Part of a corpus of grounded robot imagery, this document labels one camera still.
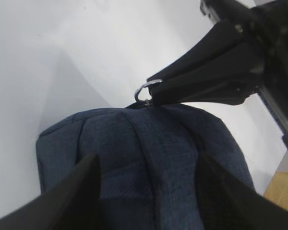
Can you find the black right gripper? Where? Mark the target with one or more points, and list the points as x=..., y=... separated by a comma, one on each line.
x=267, y=26

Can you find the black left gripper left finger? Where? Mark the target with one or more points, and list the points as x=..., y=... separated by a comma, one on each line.
x=70, y=205

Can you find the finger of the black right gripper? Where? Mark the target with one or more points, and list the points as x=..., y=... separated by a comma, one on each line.
x=227, y=79

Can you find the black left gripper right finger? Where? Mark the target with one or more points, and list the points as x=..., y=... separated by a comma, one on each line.
x=242, y=201

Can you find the navy blue lunch bag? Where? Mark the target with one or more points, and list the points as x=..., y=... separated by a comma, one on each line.
x=149, y=168

